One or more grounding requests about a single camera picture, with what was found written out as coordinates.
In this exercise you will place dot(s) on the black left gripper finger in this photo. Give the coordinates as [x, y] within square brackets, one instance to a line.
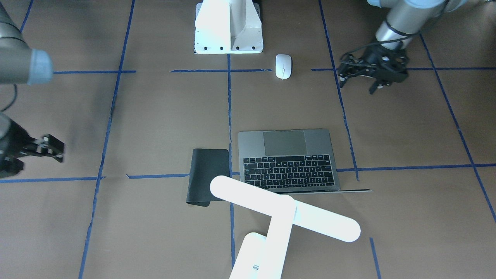
[378, 84]
[350, 67]

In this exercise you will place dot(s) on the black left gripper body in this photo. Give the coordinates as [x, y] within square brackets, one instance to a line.
[371, 59]

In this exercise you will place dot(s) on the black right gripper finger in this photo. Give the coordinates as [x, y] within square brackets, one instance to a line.
[46, 146]

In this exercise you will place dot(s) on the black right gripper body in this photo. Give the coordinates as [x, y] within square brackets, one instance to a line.
[15, 140]

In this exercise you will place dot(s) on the white computer mouse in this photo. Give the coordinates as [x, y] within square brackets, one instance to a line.
[283, 66]

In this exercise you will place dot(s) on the grey laptop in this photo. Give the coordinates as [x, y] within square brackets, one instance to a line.
[296, 161]

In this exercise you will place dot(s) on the black mouse pad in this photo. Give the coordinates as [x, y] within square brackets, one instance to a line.
[206, 164]

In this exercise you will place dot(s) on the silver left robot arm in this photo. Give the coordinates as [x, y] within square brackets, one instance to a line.
[405, 20]

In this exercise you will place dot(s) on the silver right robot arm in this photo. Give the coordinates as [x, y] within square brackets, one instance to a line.
[20, 64]

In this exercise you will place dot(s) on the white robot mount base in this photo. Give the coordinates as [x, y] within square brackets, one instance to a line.
[228, 26]

